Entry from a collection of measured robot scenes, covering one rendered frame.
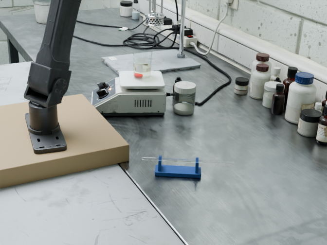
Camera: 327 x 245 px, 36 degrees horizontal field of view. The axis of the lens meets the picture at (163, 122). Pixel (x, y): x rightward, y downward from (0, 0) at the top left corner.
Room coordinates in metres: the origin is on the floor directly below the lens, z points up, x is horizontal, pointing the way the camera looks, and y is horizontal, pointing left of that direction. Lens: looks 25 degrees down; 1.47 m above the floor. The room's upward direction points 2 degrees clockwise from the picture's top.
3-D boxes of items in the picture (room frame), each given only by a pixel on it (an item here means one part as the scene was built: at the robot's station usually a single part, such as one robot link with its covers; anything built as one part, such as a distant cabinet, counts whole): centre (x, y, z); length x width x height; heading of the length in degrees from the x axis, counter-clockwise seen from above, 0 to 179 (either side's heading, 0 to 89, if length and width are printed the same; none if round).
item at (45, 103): (1.05, 0.27, 1.05); 0.09 x 0.06 x 0.06; 53
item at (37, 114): (1.04, 0.27, 0.98); 0.20 x 0.07 x 0.08; 21
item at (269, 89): (1.36, -0.31, 0.93); 0.06 x 0.06 x 0.07
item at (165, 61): (1.70, 0.05, 0.91); 0.30 x 0.20 x 0.01; 118
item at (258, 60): (1.50, -0.30, 0.95); 0.06 x 0.06 x 0.11
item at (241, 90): (1.45, -0.23, 0.92); 0.04 x 0.04 x 0.04
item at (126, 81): (1.31, 0.07, 0.98); 0.12 x 0.12 x 0.01; 7
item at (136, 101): (1.30, 0.09, 0.94); 0.22 x 0.13 x 0.08; 97
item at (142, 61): (1.31, 0.06, 1.02); 0.06 x 0.05 x 0.08; 12
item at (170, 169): (0.95, -0.04, 0.92); 0.10 x 0.03 x 0.04; 88
